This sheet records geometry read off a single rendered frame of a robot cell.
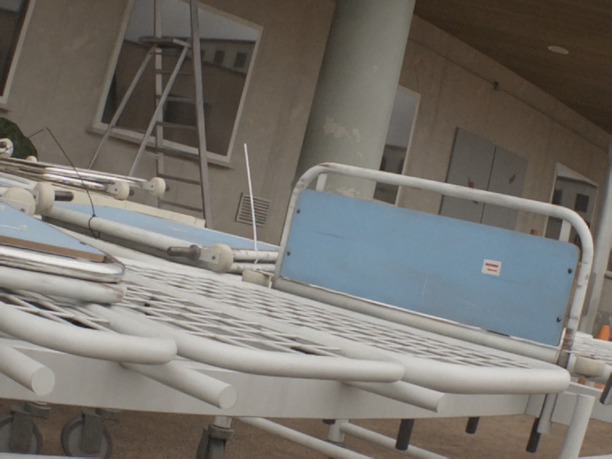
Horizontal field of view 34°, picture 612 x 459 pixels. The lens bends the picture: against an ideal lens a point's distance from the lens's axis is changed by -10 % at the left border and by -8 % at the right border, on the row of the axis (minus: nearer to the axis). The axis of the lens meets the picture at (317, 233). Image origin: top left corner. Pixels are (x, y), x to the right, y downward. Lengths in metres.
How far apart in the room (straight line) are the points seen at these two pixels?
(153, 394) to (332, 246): 1.09
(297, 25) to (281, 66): 0.47
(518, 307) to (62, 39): 6.88
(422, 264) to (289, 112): 8.42
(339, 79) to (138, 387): 6.80
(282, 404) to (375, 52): 6.65
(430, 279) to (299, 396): 0.75
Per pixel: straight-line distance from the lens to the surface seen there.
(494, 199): 2.03
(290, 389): 1.37
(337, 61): 7.95
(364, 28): 7.94
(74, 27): 8.60
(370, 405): 1.51
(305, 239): 2.27
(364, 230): 2.18
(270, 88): 10.24
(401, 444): 2.02
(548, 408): 1.93
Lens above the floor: 0.63
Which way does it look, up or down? level
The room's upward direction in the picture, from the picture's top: 13 degrees clockwise
